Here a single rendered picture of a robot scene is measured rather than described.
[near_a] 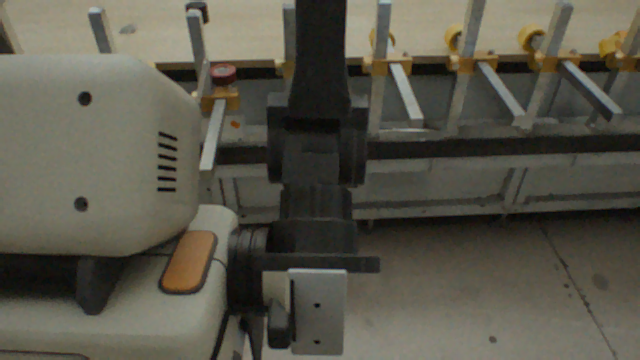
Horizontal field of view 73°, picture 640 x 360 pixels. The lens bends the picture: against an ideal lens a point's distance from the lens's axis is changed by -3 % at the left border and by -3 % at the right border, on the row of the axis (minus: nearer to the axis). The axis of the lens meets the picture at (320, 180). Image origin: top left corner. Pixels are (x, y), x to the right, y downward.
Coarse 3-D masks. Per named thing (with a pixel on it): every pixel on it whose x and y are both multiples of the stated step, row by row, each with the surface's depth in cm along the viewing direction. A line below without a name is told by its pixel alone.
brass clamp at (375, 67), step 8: (368, 56) 126; (392, 56) 126; (400, 56) 126; (368, 64) 125; (376, 64) 125; (384, 64) 125; (400, 64) 125; (408, 64) 125; (368, 72) 127; (376, 72) 127; (384, 72) 127; (408, 72) 127
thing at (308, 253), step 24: (288, 192) 42; (312, 192) 41; (336, 192) 42; (288, 216) 42; (312, 216) 41; (336, 216) 42; (288, 240) 41; (312, 240) 40; (336, 240) 40; (264, 264) 39; (288, 264) 39; (312, 264) 39; (336, 264) 39; (360, 264) 39
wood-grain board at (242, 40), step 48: (48, 0) 184; (96, 0) 183; (144, 0) 183; (192, 0) 182; (240, 0) 182; (288, 0) 181; (432, 0) 182; (528, 0) 183; (576, 0) 184; (624, 0) 185; (48, 48) 148; (96, 48) 147; (144, 48) 147; (240, 48) 146; (432, 48) 146; (480, 48) 147; (576, 48) 148
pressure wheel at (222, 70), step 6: (216, 66) 135; (222, 66) 135; (228, 66) 135; (216, 72) 132; (222, 72) 132; (228, 72) 132; (234, 72) 133; (216, 78) 131; (222, 78) 131; (228, 78) 132; (234, 78) 133; (216, 84) 132; (222, 84) 132; (228, 84) 133
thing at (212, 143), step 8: (216, 104) 127; (224, 104) 127; (216, 112) 124; (224, 112) 126; (216, 120) 121; (224, 120) 126; (208, 128) 118; (216, 128) 118; (208, 136) 115; (216, 136) 115; (208, 144) 112; (216, 144) 113; (208, 152) 110; (216, 152) 112; (208, 160) 107; (216, 160) 111; (200, 168) 105; (208, 168) 105; (200, 176) 106; (208, 176) 106
